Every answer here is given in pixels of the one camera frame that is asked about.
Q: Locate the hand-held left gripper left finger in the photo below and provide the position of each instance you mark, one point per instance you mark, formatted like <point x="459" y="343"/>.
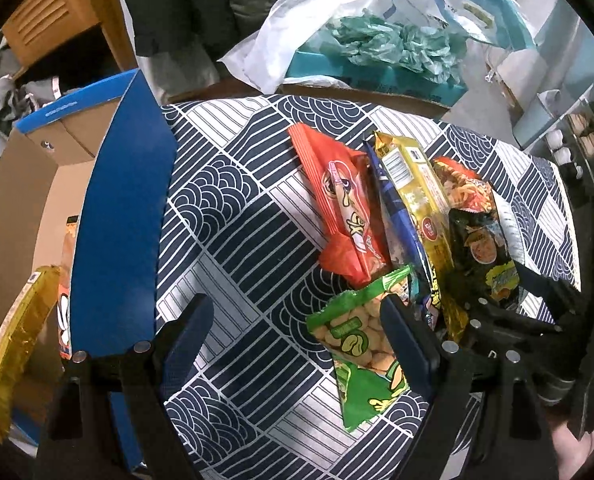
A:
<point x="189" y="340"/>

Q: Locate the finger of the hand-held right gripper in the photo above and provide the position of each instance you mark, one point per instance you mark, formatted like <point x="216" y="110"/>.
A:
<point x="507" y="321"/>
<point x="547" y="285"/>

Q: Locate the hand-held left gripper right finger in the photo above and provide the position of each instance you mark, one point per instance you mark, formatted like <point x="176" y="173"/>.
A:
<point x="409" y="350"/>

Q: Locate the green peanut snack packet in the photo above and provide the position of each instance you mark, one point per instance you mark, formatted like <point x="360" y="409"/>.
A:
<point x="357" y="340"/>

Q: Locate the black snack packet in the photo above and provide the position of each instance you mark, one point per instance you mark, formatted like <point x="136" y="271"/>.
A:
<point x="477" y="245"/>

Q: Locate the dark blue snack packet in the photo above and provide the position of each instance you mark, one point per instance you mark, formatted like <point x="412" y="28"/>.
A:
<point x="399" y="230"/>

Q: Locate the blue cardboard box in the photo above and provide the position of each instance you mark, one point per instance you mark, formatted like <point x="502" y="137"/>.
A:
<point x="122" y="240"/>

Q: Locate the fries stick snack packet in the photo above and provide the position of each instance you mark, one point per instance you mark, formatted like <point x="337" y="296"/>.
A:
<point x="464" y="187"/>

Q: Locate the yellow snack packet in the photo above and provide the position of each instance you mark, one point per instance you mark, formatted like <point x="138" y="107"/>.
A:
<point x="412" y="180"/>

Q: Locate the red-orange snack packet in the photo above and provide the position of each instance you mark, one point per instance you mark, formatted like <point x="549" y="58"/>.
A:
<point x="337" y="195"/>

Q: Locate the person's right forearm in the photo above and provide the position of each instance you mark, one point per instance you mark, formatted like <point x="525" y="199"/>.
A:
<point x="572" y="450"/>

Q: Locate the white cup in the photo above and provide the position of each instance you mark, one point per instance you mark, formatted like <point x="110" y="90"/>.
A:
<point x="563" y="156"/>
<point x="554" y="136"/>

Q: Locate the orange cartoon snack packet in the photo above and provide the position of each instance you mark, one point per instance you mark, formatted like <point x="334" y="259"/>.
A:
<point x="67" y="280"/>

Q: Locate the brown bowl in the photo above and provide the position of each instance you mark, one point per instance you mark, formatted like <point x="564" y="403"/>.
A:
<point x="577" y="121"/>
<point x="591" y="144"/>

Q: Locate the light blue bin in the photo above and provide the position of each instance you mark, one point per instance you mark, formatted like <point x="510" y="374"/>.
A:
<point x="539" y="110"/>

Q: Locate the gold snack packet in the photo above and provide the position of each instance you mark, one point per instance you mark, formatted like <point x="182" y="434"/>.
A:
<point x="12" y="355"/>

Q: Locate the glass shelf unit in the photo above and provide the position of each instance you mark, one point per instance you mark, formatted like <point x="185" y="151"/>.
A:
<point x="572" y="70"/>

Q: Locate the crumpled green plastic bag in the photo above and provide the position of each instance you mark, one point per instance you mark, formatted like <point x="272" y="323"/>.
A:
<point x="402" y="45"/>

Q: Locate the white and blue shopping bag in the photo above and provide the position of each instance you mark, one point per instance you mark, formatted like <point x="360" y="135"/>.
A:
<point x="442" y="5"/>

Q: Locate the white plastic bag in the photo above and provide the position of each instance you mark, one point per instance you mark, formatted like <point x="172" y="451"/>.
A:
<point x="282" y="35"/>

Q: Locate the dark jacket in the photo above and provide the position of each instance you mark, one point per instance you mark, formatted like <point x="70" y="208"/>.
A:
<point x="177" y="5"/>

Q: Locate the wooden chair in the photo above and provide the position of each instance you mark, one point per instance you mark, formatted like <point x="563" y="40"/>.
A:
<point x="47" y="10"/>

